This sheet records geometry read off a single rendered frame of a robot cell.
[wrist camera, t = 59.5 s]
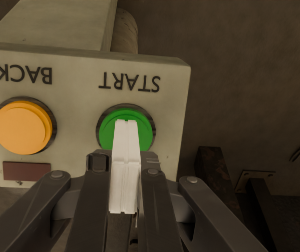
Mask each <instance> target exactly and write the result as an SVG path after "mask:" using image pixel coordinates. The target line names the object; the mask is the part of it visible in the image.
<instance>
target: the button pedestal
mask: <svg viewBox="0 0 300 252"><path fill-rule="evenodd" d="M117 1H118V0H20V1H19V2H18V3H17V4H16V5H15V6H14V7H13V8H12V9H11V10H10V11H9V12H8V13H7V14H6V15H5V16H4V18H3V19H2V20H1V21H0V109H2V108H3V107H4V106H6V105H7V104H9V103H12V102H15V101H28V102H32V103H35V104H37V105H38V106H40V107H41V108H42V109H44V111H45V112H46V113H47V114H48V116H49V117H50V120H51V122H52V135H51V138H50V140H49V141H48V143H47V144H46V146H45V147H44V148H43V149H41V150H40V151H38V152H36V153H33V154H17V153H14V152H11V151H9V150H7V149H6V148H4V147H3V146H2V145H1V144H0V187H10V188H30V187H31V186H33V185H34V184H35V183H36V181H17V180H4V174H3V161H5V162H25V163H44V164H51V171H55V170H60V171H66V172H68V173H70V175H71V178H76V177H80V176H83V175H84V174H85V172H86V156H87V154H90V153H92V152H93V151H95V150H96V149H103V148H102V146H101V143H100V140H99V130H100V126H101V123H102V121H103V119H104V118H105V117H106V116H107V115H108V114H109V113H110V112H112V111H114V110H117V109H121V108H131V109H135V110H138V111H140V112H141V113H142V114H144V115H145V116H146V118H147V119H148V120H149V122H150V124H151V127H152V132H153V138H152V142H151V145H150V146H149V148H148V149H147V151H150V152H155V153H156V154H157V155H158V159H159V163H160V168H161V170H162V171H163V172H164V173H165V176H166V178H167V179H168V180H171V181H174V182H175V181H176V178H177V170H178V163H179V155H180V148H181V141H182V133H183V126H184V119H185V111H186V104H187V96H188V89H189V82H190V74H191V67H190V65H188V64H187V63H185V62H184V61H183V60H181V59H180V58H178V57H169V56H157V55H146V54H134V53H123V52H111V51H110V47H111V40H112V34H113V27H114V21H115V14H116V8H117Z"/></svg>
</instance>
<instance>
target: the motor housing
mask: <svg viewBox="0 0 300 252"><path fill-rule="evenodd" d="M194 170H195V175H196V177H197V178H200V179H201V180H203V181H204V182H205V183H206V184H207V186H208V187H209V188H210V189H211V190H212V191H213V192H214V193H215V194H216V195H217V196H218V197H219V198H220V200H221V201H222V202H223V203H224V204H225V205H226V206H227V207H228V208H229V209H230V210H231V211H232V212H233V214H234V215H235V216H236V217H237V218H238V219H239V220H240V221H241V222H242V223H243V224H244V225H245V223H244V220H243V217H242V214H241V211H240V207H239V204H238V201H237V198H236V195H235V191H234V188H233V185H232V182H231V179H230V176H229V172H228V169H227V166H226V163H225V160H224V156H223V153H222V150H221V148H220V147H212V146H199V148H198V152H197V155H196V159H195V162H194Z"/></svg>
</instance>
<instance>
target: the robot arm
mask: <svg viewBox="0 0 300 252"><path fill-rule="evenodd" d="M109 211H110V213H116V214H120V212H125V214H135V212H137V217H136V228H137V234H138V252H184V250H183V246H182V242H181V239H182V240H183V242H184V244H185V245H186V247H187V249H188V250H189V252H269V251H268V250H267V249H266V248H265V247H264V246H263V245H262V244H261V243H260V242H259V241H258V239H257V238H256V237H255V236H254V235H253V234H252V233H251V232H250V231H249V230H248V229H247V228H246V227H245V225H244V224H243V223H242V222H241V221H240V220H239V219H238V218H237V217H236V216H235V215H234V214H233V212H232V211H231V210H230V209H229V208H228V207H227V206H226V205H225V204H224V203H223V202H222V201H221V200H220V198H219V197H218V196H217V195H216V194H215V193H214V192H213V191H212V190H211V189H210V188H209V187H208V186H207V184H206V183H205V182H204V181H203V180H201V179H200V178H197V177H195V176H191V175H190V176H183V177H181V178H180V179H179V182H175V181H171V180H169V179H167V178H166V176H165V173H164V172H163V171H162V170H161V168H160V163H159V159H158V155H157V154H156V153H155V152H153V151H140V148H139V138H138V128H137V122H136V121H135V120H128V121H125V120H124V119H117V120H116V122H115V131H114V140H113V149H112V150H111V149H96V150H95V151H93V152H92V153H90V154H87V156H86V172H85V174H84V175H83V176H80V177H73V178H71V175H70V173H68V172H67V171H63V170H53V171H50V172H48V173H46V174H44V175H43V176H42V177H41V178H40V179H39V180H38V181H37V182H36V183H35V184H34V185H33V186H31V187H30V188H29V189H28V190H27V191H26V192H25V193H24V194H23V195H22V196H21V197H20V198H19V199H17V200H16V201H15V202H14V203H13V204H12V205H11V206H10V207H9V208H8V209H7V210H6V211H5V212H4V213H2V214H1V215H0V252H50V251H51V250H52V248H53V247H54V245H55V244H56V242H57V241H58V239H59V238H60V236H61V235H62V233H63V232H64V231H65V229H66V228H67V226H68V225H69V223H70V220H71V218H73V221H72V225H71V228H70V232H69V236H68V240H67V243H66V247H65V251H64V252H106V240H107V229H108V217H109ZM180 237H181V238H180Z"/></svg>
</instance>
